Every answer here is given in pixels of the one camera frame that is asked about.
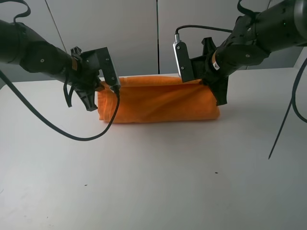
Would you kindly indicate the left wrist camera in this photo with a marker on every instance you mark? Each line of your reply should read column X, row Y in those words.
column 108, row 69

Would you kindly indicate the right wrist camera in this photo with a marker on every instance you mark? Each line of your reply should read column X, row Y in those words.
column 183, row 61

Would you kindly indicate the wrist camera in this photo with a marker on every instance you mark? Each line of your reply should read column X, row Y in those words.
column 108, row 69
column 183, row 61

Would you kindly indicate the orange microfiber towel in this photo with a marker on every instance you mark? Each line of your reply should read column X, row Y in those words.
column 153, row 99

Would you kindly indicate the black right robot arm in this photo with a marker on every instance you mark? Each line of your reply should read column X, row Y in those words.
column 254, row 37

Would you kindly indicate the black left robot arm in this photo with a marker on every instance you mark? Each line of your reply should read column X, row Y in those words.
column 21, row 45

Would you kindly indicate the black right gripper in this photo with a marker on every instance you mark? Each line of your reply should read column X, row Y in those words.
column 203, row 70

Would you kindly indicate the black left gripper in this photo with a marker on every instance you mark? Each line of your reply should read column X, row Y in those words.
column 86, row 81

